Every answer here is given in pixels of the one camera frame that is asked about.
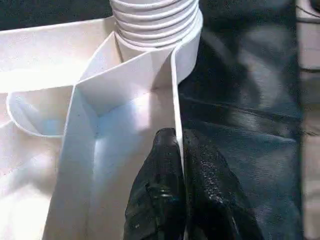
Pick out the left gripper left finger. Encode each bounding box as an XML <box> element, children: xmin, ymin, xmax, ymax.
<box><xmin>123</xmin><ymin>127</ymin><xmax>187</xmax><ymax>240</ymax></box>

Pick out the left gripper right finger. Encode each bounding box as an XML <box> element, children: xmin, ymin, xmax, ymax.
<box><xmin>182</xmin><ymin>128</ymin><xmax>266</xmax><ymax>240</ymax></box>

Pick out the white plastic table top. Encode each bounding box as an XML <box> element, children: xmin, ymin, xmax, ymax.
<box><xmin>0</xmin><ymin>10</ymin><xmax>204</xmax><ymax>240</ymax></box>

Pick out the white plastic table leg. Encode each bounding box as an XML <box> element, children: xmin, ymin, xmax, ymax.
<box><xmin>109</xmin><ymin>0</ymin><xmax>201</xmax><ymax>49</ymax></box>

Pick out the black work mat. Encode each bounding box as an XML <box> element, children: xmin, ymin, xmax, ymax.
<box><xmin>0</xmin><ymin>0</ymin><xmax>305</xmax><ymax>240</ymax></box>

